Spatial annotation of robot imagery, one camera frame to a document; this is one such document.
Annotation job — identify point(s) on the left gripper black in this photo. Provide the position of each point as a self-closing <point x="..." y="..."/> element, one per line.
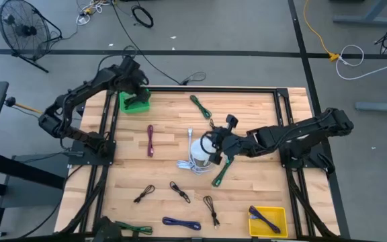
<point x="131" y="80"/>

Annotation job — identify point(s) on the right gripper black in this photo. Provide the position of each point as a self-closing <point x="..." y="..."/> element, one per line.
<point x="228" y="144"/>

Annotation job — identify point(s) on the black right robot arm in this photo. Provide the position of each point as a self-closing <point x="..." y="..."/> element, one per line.
<point x="297" y="134"/>

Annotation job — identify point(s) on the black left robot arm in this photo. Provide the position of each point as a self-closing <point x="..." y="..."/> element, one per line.
<point x="79" y="90"/>

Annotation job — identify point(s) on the green plastic mesh bin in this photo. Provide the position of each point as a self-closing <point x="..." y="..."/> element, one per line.
<point x="139" y="109"/>

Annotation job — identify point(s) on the white bulb lamp metal base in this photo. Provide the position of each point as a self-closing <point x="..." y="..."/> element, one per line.
<point x="198" y="151"/>

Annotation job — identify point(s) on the yellow plastic bin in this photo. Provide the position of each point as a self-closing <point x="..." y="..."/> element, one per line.
<point x="277" y="213"/>

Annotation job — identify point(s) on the stick with black knob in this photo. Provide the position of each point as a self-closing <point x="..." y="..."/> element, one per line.
<point x="10" y="101"/>

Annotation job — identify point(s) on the black floor fan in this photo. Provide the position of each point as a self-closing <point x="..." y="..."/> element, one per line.
<point x="25" y="31"/>

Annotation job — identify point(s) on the grey desk foot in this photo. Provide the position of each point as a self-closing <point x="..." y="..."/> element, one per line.
<point x="365" y="20"/>
<point x="381" y="107"/>

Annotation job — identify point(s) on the black aluminium table frame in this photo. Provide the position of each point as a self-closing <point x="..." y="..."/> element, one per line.
<point x="213" y="89"/>

